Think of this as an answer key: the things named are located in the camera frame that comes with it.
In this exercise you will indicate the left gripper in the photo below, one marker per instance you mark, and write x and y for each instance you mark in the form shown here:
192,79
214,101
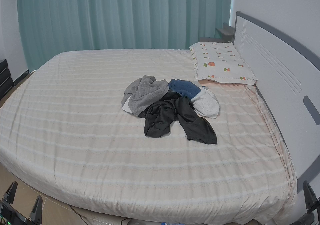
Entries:
10,215

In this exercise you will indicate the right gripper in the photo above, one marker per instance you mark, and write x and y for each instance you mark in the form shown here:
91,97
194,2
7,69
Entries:
311,219

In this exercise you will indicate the black T-shirt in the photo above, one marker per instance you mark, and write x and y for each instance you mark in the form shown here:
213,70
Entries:
195,123

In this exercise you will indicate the bed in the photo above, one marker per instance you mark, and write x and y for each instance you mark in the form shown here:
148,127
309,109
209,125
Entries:
100,131

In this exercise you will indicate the pile of clothes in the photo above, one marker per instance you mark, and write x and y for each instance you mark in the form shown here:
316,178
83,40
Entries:
145,91

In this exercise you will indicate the white printed pillow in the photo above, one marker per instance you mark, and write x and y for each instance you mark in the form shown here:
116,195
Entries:
220,61

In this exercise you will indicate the grey bedside table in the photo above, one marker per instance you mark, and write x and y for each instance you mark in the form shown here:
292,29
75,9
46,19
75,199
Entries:
225,32

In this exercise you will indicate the blue-green curtain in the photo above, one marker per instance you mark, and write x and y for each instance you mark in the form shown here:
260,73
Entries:
112,8

